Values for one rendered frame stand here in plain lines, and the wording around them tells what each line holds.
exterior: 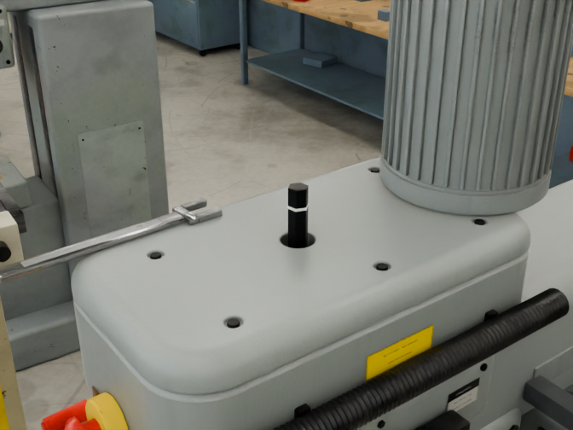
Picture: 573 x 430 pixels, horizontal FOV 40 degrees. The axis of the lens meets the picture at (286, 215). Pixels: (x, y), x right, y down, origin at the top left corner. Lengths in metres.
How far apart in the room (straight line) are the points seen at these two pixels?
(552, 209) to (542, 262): 0.16
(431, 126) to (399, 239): 0.13
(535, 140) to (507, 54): 0.11
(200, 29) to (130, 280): 7.46
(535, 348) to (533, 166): 0.26
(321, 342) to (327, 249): 0.13
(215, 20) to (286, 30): 0.74
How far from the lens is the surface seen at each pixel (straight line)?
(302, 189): 0.79
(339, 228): 0.85
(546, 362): 1.10
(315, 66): 7.13
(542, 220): 1.20
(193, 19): 8.22
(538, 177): 0.92
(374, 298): 0.75
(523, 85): 0.85
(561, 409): 1.06
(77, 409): 0.91
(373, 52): 7.09
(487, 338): 0.85
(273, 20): 8.23
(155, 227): 0.85
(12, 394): 2.97
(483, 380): 0.97
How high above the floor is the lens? 2.29
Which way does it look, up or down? 27 degrees down
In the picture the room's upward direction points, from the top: straight up
